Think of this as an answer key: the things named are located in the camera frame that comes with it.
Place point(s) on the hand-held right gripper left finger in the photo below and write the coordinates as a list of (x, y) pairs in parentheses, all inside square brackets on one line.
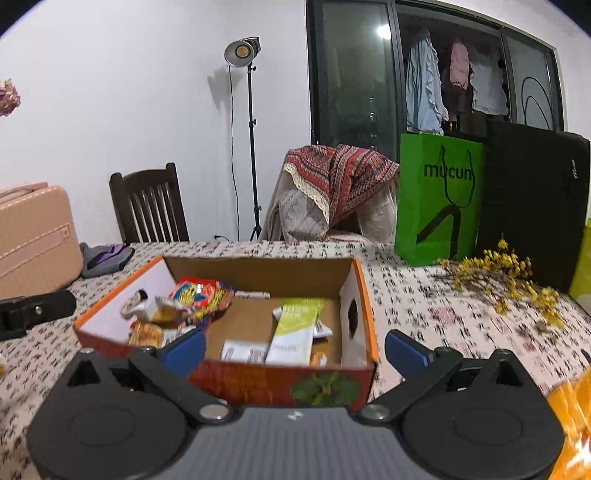
[(184, 353)]

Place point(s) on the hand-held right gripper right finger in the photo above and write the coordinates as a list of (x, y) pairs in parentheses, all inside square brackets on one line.
[(405, 353)]

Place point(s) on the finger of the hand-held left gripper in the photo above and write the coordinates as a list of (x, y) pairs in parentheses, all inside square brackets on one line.
[(53, 307)]

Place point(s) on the pile of small snack packets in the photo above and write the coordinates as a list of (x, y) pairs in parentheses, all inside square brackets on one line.
[(152, 314)]

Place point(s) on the white snack packet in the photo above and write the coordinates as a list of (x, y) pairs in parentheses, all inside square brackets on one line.
[(244, 351)]

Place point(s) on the red chips bag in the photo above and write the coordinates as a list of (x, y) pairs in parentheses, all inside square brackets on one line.
[(203, 295)]

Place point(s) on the red cardboard box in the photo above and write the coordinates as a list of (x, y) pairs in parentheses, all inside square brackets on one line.
[(258, 383)]

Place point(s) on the pale green long packet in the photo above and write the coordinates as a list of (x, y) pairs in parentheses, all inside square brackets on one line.
[(293, 332)]

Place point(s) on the grey purple cloth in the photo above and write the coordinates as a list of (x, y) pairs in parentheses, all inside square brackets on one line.
[(104, 261)]

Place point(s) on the pink suitcase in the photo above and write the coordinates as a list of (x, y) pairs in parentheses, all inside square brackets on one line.
[(32, 240)]

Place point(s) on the yellow flower branch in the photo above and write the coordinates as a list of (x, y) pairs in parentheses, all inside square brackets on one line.
[(503, 272)]

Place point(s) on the dark wooden chair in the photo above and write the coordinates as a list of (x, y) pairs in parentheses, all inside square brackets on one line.
[(147, 207)]

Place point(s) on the green paper bag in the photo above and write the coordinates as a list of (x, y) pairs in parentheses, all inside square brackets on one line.
[(438, 203)]

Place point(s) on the beige coat on chair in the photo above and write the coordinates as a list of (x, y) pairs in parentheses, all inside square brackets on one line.
[(291, 217)]

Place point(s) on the red patterned cloth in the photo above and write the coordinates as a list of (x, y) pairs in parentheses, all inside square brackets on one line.
[(341, 177)]

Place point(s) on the black paper bag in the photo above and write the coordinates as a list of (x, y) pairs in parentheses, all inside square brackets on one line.
[(531, 203)]

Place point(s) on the hanging blue shirt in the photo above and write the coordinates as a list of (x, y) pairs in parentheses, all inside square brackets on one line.
[(425, 87)]

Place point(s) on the hanging white garment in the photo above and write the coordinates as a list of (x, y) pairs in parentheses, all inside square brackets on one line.
[(489, 90)]

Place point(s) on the black framed glass door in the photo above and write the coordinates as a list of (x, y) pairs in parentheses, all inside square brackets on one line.
[(351, 69)]

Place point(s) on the hanging pink garment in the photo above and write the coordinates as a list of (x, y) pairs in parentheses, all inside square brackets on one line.
[(459, 67)]

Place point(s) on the floor lamp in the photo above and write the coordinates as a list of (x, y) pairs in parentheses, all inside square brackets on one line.
[(242, 50)]

